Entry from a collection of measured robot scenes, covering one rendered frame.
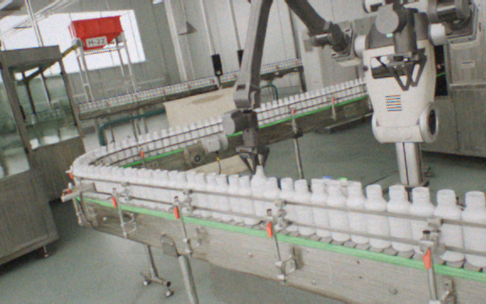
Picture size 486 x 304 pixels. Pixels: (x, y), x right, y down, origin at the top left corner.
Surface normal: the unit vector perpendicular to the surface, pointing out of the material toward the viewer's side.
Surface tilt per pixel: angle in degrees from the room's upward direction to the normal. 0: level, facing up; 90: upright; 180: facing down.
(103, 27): 89
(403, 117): 90
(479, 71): 90
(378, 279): 90
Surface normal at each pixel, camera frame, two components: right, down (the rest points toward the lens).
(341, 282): -0.66, 0.28
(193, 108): 0.48, 0.09
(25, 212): 0.72, 0.00
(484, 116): -0.85, 0.27
